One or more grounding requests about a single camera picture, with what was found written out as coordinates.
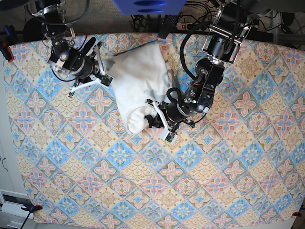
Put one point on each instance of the red blue clamp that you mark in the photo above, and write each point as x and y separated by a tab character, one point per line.
5	45

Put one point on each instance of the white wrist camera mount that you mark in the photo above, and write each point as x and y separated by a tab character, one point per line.
167	134
90	74

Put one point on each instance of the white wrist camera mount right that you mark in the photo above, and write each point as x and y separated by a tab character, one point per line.
90	74

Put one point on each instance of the colourful patterned tablecloth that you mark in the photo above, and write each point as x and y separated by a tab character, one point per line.
241	165

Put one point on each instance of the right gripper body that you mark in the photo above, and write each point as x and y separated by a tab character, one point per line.
73	59

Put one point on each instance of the orange black clamp left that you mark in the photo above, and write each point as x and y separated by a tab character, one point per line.
31	208

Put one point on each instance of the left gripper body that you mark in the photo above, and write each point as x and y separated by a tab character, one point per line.
180	107

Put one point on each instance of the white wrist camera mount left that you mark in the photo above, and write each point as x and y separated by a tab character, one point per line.
167	134

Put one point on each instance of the white printed T-shirt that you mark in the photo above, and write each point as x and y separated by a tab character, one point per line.
139	74

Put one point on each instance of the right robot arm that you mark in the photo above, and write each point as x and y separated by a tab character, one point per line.
54	26

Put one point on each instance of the orange black clamp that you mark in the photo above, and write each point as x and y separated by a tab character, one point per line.
31	208
297	214

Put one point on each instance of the black power strip red switch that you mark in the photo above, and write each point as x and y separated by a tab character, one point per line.
186	27

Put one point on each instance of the black remote-like device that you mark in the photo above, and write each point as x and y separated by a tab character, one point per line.
169	22

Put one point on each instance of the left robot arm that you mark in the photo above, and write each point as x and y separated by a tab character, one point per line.
230	26

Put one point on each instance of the round black floor object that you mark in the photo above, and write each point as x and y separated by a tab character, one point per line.
32	31

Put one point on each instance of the blue plastic box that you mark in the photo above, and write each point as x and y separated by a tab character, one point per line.
150	7

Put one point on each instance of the orange black clamp right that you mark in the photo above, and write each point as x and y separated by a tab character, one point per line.
297	214

